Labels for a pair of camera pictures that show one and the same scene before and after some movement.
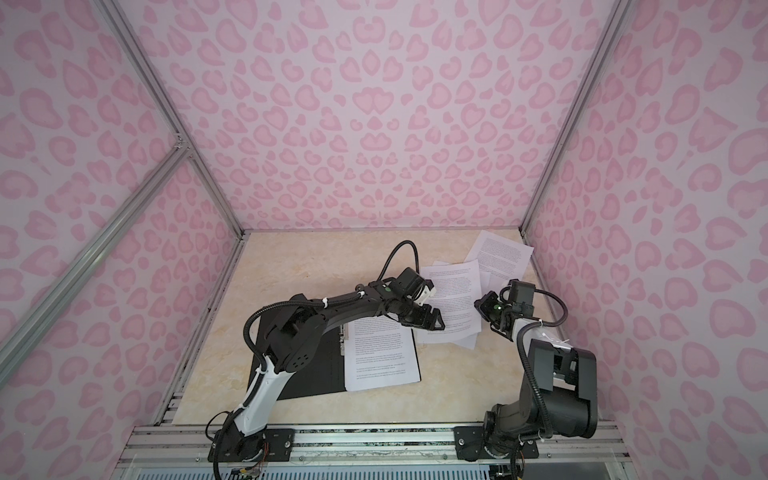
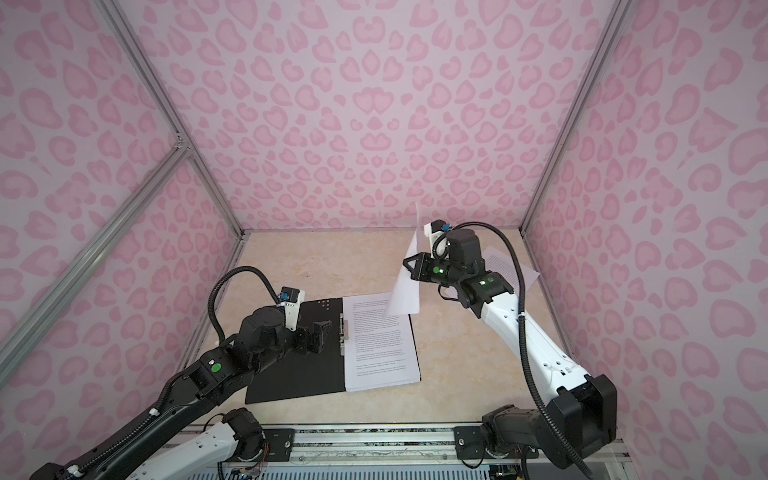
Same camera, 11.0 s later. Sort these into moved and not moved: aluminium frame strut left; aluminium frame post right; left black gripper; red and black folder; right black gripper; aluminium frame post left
Moved: right black gripper; left black gripper
Not moved: red and black folder; aluminium frame post right; aluminium frame post left; aluminium frame strut left
